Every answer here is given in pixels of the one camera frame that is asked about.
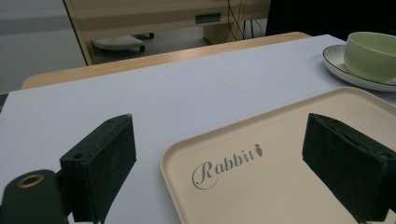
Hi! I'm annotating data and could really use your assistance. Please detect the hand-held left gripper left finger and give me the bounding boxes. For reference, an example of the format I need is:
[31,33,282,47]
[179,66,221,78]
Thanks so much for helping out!
[59,113,137,224]

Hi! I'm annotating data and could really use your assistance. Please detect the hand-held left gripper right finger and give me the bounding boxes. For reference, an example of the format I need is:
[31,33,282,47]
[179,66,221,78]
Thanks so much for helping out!
[302,112,396,223]

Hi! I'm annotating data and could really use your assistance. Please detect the white saucer with dark rim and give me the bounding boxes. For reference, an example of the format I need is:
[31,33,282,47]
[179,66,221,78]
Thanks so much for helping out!
[322,44,396,92]

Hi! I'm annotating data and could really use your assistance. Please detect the light green cup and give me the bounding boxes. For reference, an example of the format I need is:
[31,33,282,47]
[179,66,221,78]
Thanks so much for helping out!
[344,31,396,84]

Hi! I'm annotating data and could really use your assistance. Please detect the beige plastic tray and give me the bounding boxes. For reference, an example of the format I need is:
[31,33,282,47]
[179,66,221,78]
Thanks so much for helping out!
[160,86,396,224]

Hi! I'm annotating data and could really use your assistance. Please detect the grey chair base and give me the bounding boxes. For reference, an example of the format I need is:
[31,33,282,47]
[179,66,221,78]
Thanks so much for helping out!
[91,32,155,54]

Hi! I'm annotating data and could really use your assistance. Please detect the wooden desk with drawer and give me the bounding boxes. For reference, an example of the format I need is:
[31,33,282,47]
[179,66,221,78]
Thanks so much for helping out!
[63,0,271,66]

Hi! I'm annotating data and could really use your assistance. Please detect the black cables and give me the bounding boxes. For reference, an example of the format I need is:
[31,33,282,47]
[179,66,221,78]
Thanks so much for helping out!
[226,0,264,42]

